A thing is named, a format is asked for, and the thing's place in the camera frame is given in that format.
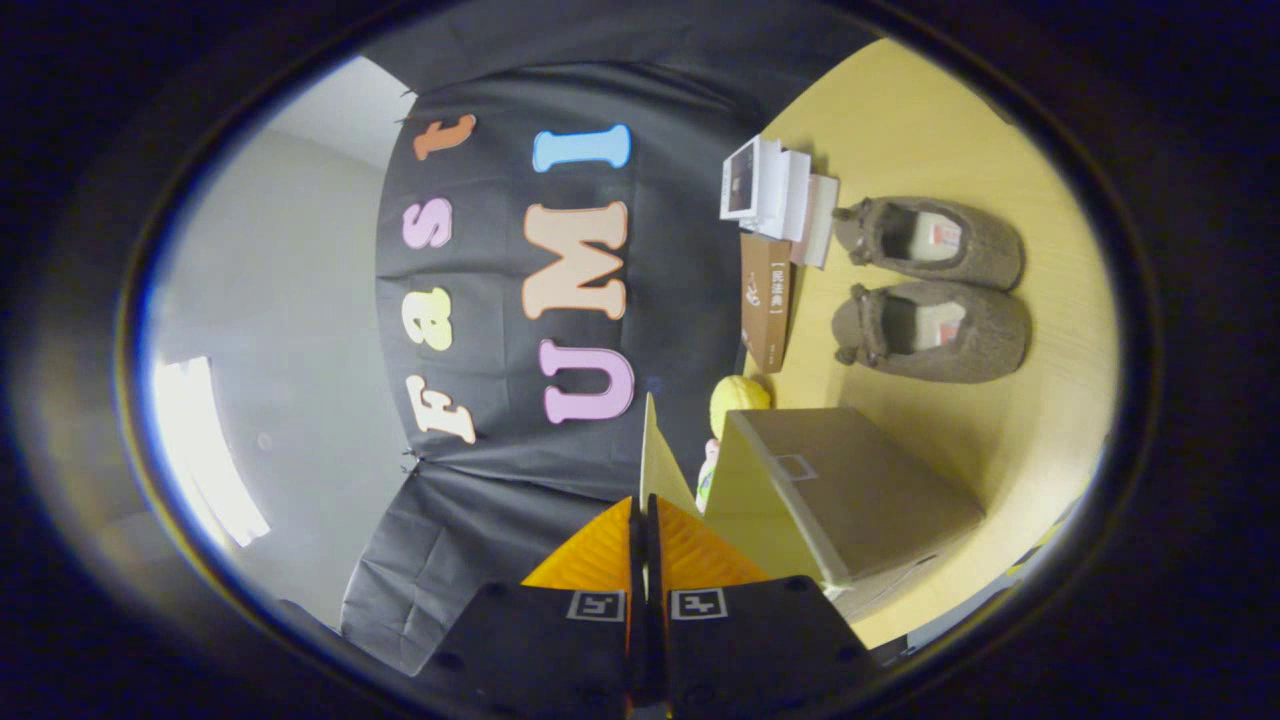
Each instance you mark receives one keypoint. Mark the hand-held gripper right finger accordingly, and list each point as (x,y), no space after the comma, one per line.
(750,650)

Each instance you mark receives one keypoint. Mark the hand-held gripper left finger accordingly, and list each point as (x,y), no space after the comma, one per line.
(560,650)

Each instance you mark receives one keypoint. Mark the brown cardboard storage box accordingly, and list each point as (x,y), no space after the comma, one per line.
(860,490)

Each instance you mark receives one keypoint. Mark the brown plush slipper shoe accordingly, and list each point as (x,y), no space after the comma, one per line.
(975,250)
(985,335)

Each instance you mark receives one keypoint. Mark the white box with dark picture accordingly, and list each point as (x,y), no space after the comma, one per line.
(741,180)

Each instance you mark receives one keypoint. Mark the small pink green toy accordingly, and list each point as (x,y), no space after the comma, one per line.
(708,478)

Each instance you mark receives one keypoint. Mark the yellow plush toy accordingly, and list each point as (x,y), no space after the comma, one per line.
(738,400)

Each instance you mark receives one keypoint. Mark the black backdrop cloth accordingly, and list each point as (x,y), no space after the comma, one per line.
(500,330)

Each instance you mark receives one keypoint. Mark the brown book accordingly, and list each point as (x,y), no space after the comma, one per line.
(766,300)

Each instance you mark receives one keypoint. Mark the thin white book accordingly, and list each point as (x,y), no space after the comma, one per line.
(820,220)

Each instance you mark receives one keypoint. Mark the thick white book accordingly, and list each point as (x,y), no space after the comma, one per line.
(785,195)

